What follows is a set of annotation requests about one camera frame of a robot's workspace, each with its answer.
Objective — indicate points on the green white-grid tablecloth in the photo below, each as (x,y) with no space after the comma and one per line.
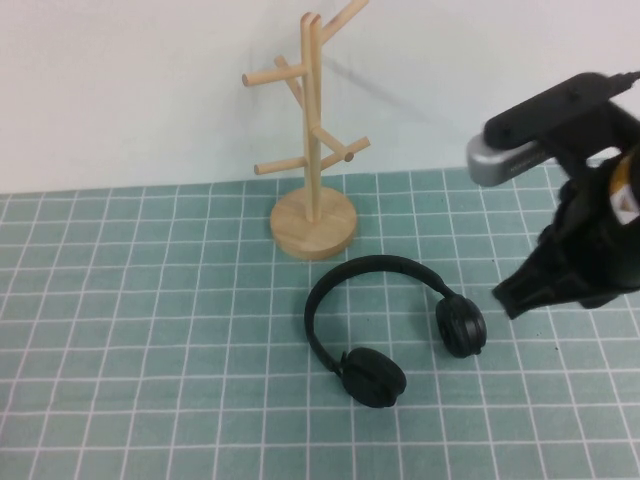
(200,380)

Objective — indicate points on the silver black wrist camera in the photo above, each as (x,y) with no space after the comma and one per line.
(540,115)

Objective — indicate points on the wooden branch headphone stand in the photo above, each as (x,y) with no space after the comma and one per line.
(314,150)

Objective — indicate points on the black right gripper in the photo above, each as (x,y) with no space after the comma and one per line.
(600,240)

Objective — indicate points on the black over-ear headphones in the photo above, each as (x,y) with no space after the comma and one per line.
(372,385)

